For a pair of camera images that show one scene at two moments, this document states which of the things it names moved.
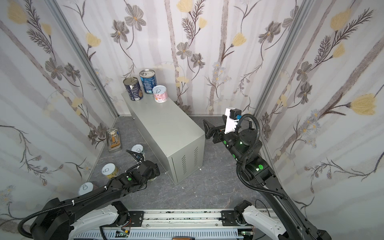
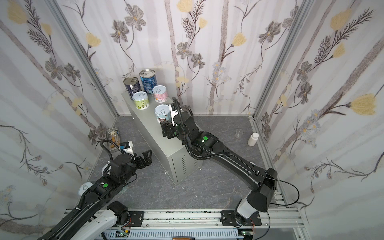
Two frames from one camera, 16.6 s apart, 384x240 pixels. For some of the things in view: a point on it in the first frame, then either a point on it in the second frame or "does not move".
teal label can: x=137 y=148 -> x=162 y=112
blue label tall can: x=148 y=78 does not move
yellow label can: x=110 y=170 does not move
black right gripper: x=217 y=135 -> x=169 y=129
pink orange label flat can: x=85 y=188 does not move
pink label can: x=160 y=94 does not move
